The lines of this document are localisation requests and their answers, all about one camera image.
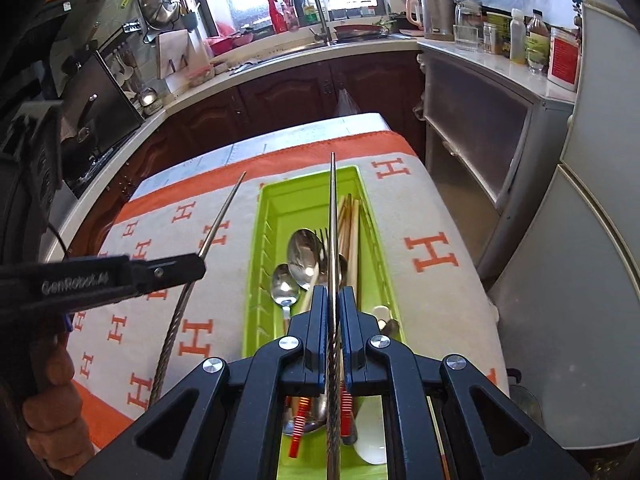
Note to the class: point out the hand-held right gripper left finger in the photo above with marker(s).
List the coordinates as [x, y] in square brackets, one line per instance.
[316, 340]

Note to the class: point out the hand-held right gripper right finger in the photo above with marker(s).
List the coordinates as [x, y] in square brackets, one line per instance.
[347, 340]

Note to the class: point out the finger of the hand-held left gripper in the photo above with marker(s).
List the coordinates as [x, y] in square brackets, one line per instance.
[175, 270]

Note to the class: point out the bamboo chopstick red striped end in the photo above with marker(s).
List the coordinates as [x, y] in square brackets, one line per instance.
[346, 402]
[341, 220]

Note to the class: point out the twisted metal chopstick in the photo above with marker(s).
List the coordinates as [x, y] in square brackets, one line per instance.
[332, 240]
[170, 345]

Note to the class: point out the large metal spoon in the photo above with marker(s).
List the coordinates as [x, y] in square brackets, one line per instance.
[302, 260]

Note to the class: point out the metal fork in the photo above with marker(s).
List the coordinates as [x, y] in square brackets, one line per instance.
[321, 245]

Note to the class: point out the green plastic utensil tray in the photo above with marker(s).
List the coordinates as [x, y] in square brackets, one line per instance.
[280, 200]

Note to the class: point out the person's left hand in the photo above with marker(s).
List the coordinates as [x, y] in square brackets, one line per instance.
[57, 410]

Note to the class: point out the orange white printed blanket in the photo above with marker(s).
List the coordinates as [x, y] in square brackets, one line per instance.
[440, 320]

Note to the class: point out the small steel stovetop pot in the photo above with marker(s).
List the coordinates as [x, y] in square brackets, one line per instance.
[150, 100]

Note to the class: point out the grey metal stove panel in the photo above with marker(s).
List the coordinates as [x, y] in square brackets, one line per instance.
[110, 105]

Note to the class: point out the metal pot on floor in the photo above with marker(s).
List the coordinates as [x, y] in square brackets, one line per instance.
[525, 397]

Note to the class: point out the white cutting board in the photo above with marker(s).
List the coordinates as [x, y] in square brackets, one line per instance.
[182, 55]

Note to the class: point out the pink plastic basin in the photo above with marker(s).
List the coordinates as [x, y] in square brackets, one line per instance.
[229, 42]

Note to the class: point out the white kitchen countertop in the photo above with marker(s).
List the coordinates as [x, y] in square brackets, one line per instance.
[280, 57]

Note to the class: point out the grey frosted-door cabinet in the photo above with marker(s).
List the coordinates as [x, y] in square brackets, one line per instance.
[475, 125]

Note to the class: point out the grey refrigerator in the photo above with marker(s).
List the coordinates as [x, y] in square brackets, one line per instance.
[590, 260]

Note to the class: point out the large stainless steel pot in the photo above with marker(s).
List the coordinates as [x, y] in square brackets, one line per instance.
[160, 5]

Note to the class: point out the red spray bottle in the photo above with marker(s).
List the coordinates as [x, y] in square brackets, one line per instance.
[277, 15]

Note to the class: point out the green dish soap bottle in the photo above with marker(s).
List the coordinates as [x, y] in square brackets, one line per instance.
[311, 10]

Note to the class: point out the chrome kitchen faucet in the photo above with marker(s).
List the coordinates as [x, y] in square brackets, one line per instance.
[322, 15]

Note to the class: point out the red frying pan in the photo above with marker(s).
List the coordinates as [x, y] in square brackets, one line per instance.
[360, 31]

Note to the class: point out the pink white jug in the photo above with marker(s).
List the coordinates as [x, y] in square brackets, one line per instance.
[414, 12]

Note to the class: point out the clear glass jar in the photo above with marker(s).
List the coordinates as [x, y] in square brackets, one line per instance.
[467, 27]

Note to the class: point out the stainless steel electric kettle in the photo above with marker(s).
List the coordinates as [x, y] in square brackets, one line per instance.
[437, 10]

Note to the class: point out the white plastic bottle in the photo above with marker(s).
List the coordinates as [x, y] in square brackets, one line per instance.
[518, 37]

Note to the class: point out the clear bottle green label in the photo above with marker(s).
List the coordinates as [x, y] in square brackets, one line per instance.
[537, 42]

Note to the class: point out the white container red label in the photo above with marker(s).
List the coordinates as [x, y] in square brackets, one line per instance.
[564, 60]

